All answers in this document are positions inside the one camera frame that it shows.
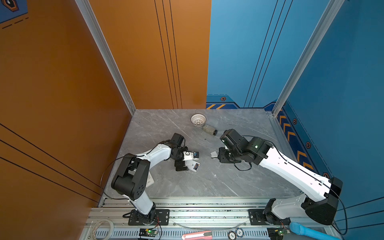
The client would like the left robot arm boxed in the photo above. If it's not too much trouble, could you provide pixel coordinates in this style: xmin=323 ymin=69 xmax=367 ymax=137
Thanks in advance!
xmin=111 ymin=133 xmax=188 ymax=224

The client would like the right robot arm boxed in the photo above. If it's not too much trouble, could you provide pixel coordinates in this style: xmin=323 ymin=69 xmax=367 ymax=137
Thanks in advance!
xmin=218 ymin=129 xmax=343 ymax=226

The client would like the white air conditioner remote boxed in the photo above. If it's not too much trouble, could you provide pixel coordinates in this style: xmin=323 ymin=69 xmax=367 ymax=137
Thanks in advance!
xmin=185 ymin=160 xmax=200 ymax=173

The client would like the tape roll clear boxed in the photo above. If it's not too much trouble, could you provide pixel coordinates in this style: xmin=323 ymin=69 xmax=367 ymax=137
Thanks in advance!
xmin=90 ymin=219 xmax=115 ymax=240

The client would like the pink utility knife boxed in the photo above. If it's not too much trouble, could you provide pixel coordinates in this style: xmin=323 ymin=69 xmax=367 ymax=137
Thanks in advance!
xmin=182 ymin=231 xmax=213 ymax=240

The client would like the green circuit board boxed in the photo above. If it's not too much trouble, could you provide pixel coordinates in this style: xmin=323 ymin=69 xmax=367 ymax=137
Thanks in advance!
xmin=267 ymin=228 xmax=284 ymax=240
xmin=139 ymin=229 xmax=159 ymax=239

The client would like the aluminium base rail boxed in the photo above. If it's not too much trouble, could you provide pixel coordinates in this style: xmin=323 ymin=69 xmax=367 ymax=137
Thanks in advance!
xmin=78 ymin=196 xmax=343 ymax=240

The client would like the beige black small bottle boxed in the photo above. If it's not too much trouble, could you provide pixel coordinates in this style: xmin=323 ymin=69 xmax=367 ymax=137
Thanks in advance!
xmin=203 ymin=124 xmax=218 ymax=136

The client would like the green circuit board left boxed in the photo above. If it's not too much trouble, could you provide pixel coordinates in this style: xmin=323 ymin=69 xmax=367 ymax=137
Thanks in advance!
xmin=139 ymin=229 xmax=159 ymax=239

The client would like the aluminium corner post left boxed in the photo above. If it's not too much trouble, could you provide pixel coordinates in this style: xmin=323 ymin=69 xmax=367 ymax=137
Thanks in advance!
xmin=75 ymin=0 xmax=136 ymax=116

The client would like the white battery cover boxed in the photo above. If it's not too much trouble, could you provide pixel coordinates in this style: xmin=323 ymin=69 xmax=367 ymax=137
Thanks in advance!
xmin=211 ymin=152 xmax=218 ymax=159

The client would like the white mesh basket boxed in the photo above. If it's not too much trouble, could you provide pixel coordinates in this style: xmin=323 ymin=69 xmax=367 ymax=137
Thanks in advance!
xmin=191 ymin=114 xmax=207 ymax=126

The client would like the blue foam tube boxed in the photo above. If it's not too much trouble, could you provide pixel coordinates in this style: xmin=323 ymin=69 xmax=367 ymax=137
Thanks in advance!
xmin=289 ymin=223 xmax=338 ymax=240

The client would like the aluminium corner post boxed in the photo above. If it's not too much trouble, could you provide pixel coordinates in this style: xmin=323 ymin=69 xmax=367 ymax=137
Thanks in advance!
xmin=75 ymin=0 xmax=136 ymax=116
xmin=272 ymin=0 xmax=345 ymax=118

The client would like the green circuit board right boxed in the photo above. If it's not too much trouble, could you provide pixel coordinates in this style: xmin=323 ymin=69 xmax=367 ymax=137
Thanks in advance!
xmin=267 ymin=228 xmax=284 ymax=240

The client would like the aluminium corner post right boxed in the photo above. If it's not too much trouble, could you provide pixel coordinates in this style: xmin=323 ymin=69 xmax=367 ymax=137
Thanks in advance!
xmin=272 ymin=0 xmax=345 ymax=118

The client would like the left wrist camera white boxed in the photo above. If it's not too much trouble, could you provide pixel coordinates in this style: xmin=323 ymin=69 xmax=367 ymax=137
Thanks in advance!
xmin=183 ymin=151 xmax=200 ymax=161

